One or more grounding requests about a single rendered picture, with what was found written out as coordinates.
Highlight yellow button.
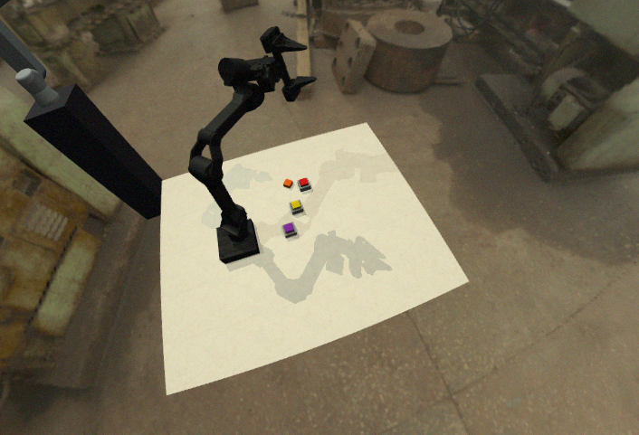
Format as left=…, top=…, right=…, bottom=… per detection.
left=289, top=200, right=304, bottom=215

